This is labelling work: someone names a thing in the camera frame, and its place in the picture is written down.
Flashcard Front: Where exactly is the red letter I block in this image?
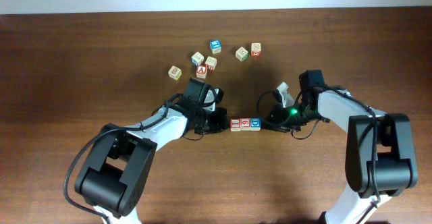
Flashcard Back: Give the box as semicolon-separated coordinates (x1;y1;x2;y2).
230;119;241;132

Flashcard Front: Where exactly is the blue letter D block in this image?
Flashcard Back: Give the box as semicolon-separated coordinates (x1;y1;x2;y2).
250;118;261;131

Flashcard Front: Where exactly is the red number 9 block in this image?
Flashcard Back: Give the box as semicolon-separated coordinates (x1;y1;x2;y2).
240;118;251;131

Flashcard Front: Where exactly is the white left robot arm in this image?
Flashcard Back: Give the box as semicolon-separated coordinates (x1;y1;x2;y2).
70;78;229;223

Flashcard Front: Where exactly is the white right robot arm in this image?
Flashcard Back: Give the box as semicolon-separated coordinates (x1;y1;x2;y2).
261;69;419;224

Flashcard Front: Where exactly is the red letter A block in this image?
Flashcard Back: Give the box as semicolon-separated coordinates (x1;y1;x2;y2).
196;65;208;79

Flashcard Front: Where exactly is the wooden block red side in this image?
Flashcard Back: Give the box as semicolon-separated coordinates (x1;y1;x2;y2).
205;56;217;71

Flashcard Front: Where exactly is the plain wooden block near left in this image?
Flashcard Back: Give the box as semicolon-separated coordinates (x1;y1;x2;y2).
168;65;182;80

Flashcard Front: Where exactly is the wooden block blue side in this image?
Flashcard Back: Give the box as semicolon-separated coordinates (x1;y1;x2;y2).
191;52;205;66

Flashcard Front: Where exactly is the wooden block green print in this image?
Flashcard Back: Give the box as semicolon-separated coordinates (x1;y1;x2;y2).
235;47;249;61

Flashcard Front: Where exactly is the blue top wooden block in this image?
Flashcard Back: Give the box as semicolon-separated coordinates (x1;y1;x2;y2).
209;40;221;54

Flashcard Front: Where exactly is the wooden block red bottom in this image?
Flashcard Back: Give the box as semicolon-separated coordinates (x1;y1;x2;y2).
251;43;262;57

